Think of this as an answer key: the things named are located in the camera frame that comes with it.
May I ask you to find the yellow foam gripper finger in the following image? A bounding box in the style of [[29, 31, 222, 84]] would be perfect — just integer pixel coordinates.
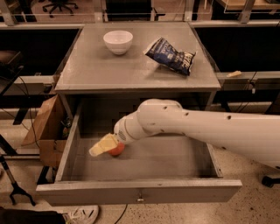
[[89, 133, 119, 157]]

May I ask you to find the red apple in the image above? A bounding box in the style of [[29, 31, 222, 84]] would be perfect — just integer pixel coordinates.
[[108, 143, 125, 156]]

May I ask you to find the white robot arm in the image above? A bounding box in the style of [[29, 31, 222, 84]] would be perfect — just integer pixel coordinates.
[[89, 99, 280, 169]]

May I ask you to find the open grey top drawer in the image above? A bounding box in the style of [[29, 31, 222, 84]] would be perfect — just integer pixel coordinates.
[[37, 98, 242, 206]]

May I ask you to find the grey cabinet counter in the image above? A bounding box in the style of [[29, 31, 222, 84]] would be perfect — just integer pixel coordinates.
[[55, 22, 221, 95]]

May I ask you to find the brown cardboard box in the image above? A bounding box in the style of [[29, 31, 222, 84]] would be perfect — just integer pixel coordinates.
[[22, 95, 67, 167]]

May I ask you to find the white sneaker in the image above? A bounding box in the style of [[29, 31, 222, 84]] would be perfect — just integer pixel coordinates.
[[63, 205, 99, 224]]

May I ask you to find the white ceramic bowl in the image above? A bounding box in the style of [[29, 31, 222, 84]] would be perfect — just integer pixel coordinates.
[[103, 30, 133, 55]]

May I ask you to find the blue chip bag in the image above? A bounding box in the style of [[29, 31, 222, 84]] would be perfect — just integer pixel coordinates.
[[143, 38, 196, 76]]

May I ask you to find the black tripod stand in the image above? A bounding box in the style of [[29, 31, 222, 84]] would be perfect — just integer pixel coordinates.
[[0, 155, 36, 206]]

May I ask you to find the black dark bag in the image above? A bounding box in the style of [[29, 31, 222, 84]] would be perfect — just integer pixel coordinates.
[[0, 207, 66, 224]]

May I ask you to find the black office chair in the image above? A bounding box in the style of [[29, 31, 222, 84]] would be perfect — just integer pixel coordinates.
[[42, 0, 79, 18]]

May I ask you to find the black caster wheel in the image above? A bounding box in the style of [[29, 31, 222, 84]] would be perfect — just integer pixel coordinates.
[[262, 176, 280, 188]]

